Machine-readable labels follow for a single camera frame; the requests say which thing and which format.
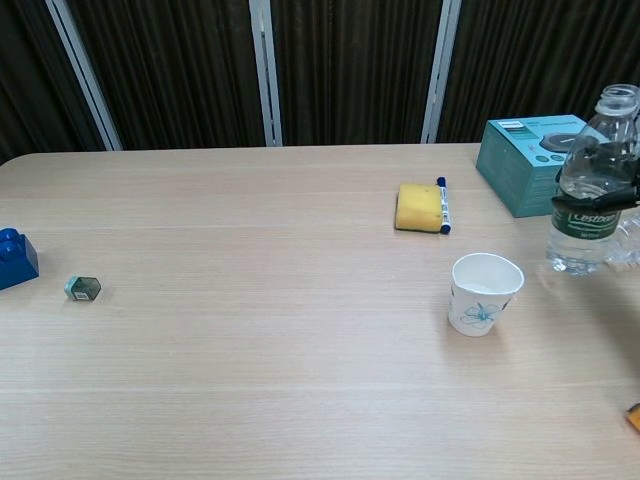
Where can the dark fabric partition panel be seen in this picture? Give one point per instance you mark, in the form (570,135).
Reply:
(175,70)
(30,75)
(540,55)
(355,70)

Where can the water bottle green label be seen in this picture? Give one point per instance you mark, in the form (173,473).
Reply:
(582,230)

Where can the yellow tape measure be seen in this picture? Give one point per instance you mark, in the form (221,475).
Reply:
(635,417)

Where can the small green box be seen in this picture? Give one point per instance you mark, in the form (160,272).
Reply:
(82,289)

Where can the clear plastic bottle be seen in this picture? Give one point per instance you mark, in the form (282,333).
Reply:
(631,245)

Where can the yellow sponge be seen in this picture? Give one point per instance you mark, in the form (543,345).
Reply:
(417,207)

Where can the grey metal partition post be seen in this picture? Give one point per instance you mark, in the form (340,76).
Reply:
(82,70)
(441,70)
(266,75)

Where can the teal speaker product box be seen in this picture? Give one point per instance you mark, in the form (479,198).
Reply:
(520,170)

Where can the white paper cup blue flower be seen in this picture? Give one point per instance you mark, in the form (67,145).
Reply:
(480,310)

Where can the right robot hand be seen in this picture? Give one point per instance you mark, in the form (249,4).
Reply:
(620,199)

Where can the blue whiteboard marker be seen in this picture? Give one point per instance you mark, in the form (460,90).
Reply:
(445,207)

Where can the blue toy building brick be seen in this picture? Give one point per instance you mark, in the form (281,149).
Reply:
(17,265)

